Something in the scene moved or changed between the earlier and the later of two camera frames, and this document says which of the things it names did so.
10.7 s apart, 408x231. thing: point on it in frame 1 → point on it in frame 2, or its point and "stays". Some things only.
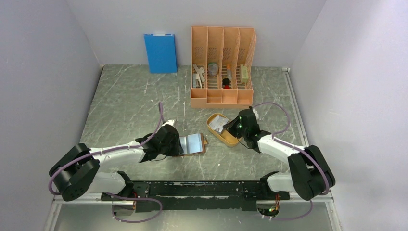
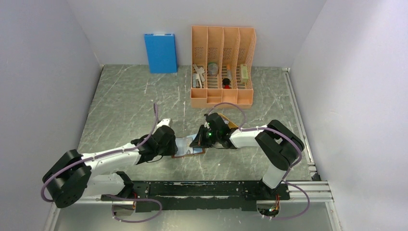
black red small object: (226, 82) stays
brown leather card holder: (192, 144) stays
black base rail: (161, 197) stays
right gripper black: (228, 126) → (199, 141)
